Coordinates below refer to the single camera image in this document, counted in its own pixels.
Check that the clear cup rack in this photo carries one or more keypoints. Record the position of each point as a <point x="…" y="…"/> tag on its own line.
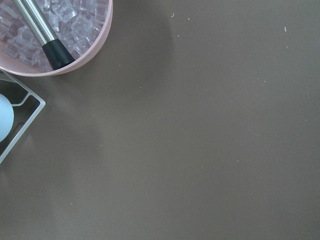
<point x="26" y="107"/>

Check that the blue cup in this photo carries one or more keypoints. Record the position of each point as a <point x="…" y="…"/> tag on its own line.
<point x="6" y="117"/>

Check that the steel tongs handle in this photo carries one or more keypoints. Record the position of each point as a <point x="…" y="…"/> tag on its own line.
<point x="56" y="53"/>

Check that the pink bowl with ice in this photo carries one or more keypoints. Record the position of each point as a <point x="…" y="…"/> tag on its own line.
<point x="81" y="26"/>

